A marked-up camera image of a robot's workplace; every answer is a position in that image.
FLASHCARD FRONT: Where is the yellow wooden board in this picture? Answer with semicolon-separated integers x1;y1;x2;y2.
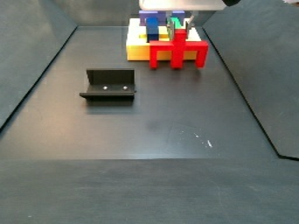
126;18;202;61

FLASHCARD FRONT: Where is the black angled bracket holder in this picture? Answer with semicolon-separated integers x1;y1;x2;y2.
79;68;137;99

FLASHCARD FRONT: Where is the red wooden block object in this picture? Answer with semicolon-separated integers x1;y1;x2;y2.
150;29;210;69

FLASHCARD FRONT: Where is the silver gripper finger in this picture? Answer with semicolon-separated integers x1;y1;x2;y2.
166;11;174;38

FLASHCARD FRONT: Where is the green wooden block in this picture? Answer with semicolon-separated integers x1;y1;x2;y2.
171;17;183;29

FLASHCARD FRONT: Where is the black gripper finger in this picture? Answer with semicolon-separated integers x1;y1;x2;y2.
186;11;195;38

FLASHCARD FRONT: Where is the blue wooden block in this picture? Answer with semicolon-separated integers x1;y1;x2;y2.
146;17;159;42

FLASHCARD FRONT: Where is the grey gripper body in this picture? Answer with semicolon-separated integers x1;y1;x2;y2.
139;0;227;11

